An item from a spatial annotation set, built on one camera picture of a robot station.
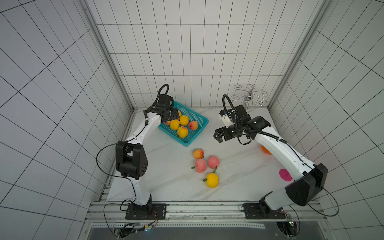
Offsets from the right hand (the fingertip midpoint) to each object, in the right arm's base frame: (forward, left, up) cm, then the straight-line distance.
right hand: (221, 130), depth 79 cm
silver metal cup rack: (+22, -18, +7) cm, 29 cm away
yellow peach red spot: (+16, +35, -16) cm, 42 cm away
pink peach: (-14, +11, -15) cm, 23 cm away
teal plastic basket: (+23, +18, -15) cm, 33 cm away
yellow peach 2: (+8, +24, -15) cm, 29 cm away
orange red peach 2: (-7, +12, -16) cm, 21 cm away
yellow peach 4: (-22, +4, -16) cm, 27 cm away
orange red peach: (+16, +17, -16) cm, 28 cm away
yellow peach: (+14, +30, -15) cm, 36 cm away
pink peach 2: (-11, +3, -17) cm, 20 cm away
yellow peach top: (+19, +24, -16) cm, 35 cm away
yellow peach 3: (+25, +28, -15) cm, 40 cm away
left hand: (+11, +30, -4) cm, 32 cm away
